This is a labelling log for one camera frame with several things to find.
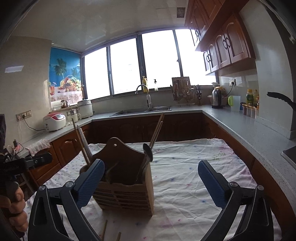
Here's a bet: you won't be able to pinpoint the tropical fruit poster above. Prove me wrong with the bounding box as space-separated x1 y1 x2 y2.
49 47 83 105

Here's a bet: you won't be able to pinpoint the person left hand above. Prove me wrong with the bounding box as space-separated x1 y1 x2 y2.
1 187 28 232

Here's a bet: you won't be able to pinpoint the wooden utensil holder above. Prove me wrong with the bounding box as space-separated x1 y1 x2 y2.
92 138 154 216

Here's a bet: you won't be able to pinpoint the steel chopstick one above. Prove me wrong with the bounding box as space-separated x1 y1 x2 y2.
71 118 90 167

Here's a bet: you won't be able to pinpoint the kitchen sink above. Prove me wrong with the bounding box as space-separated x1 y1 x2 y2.
111 106 172 116

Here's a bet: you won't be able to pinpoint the white pot cooker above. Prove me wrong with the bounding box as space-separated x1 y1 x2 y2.
77 99 93 118

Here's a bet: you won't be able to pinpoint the knife rack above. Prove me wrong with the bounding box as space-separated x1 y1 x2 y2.
170 77 202 105

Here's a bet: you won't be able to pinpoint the kitchen faucet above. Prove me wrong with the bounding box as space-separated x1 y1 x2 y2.
134 84 153 110

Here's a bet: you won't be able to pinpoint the condiment bottles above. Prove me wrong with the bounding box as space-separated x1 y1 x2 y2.
241 89 259 118

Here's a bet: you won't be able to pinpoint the wall power socket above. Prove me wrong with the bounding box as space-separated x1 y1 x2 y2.
16 110 32 121

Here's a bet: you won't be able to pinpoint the white pink rice cooker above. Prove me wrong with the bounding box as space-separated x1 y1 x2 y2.
43 113 66 132

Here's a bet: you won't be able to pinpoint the steel spoon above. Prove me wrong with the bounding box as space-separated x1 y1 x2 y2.
136 143 153 182

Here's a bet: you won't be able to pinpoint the lace cloth on counter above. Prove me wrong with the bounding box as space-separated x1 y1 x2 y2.
26 139 51 157

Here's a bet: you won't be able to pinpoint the upper wooden cabinets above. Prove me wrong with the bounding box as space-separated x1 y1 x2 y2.
185 0 256 76

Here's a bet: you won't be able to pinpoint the steel electric kettle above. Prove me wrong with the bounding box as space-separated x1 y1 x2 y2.
211 86 224 108

